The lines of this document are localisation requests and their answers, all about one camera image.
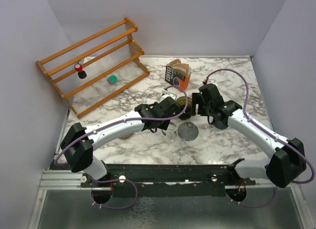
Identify olive green glass dripper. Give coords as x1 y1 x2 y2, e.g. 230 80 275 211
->
175 96 196 120

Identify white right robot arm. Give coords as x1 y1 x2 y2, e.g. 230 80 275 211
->
191 83 307 188

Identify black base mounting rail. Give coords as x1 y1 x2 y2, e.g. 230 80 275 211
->
49 163 257 197

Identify brown filters in box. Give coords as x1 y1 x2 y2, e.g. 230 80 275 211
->
167 59 190 76

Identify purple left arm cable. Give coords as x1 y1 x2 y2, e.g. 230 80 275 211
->
54 85 189 210

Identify orange wooden shelf rack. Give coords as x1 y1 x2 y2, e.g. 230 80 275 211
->
36 17 150 118

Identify clear glass server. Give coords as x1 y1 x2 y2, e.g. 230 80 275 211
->
161 122 177 143

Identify green small block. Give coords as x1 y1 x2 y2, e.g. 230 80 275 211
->
107 75 118 84

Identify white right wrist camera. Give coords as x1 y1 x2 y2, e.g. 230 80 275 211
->
202 78 218 86

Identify round wooden dripper base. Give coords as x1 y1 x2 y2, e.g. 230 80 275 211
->
119 133 133 140

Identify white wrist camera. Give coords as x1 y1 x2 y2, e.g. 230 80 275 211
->
202 78 218 86
162 89 177 100

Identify orange coffee filter box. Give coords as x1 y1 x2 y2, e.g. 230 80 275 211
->
165 65 192 90

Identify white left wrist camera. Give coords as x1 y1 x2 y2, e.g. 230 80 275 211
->
162 89 177 100

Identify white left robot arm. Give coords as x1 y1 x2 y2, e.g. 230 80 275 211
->
60 96 180 187

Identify red black stamp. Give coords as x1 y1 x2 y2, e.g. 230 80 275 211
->
75 64 87 79

